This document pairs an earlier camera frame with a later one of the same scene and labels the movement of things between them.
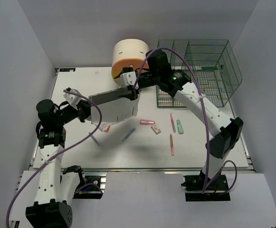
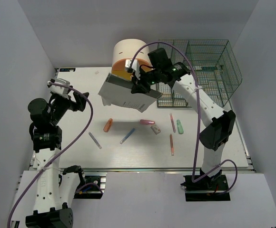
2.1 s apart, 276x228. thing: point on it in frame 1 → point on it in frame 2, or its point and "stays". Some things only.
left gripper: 84,110 → 81,101
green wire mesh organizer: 212,65 stays
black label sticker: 67,70 stays
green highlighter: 180,128 stays
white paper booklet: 95,113 → 117,91
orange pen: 172,145 stays
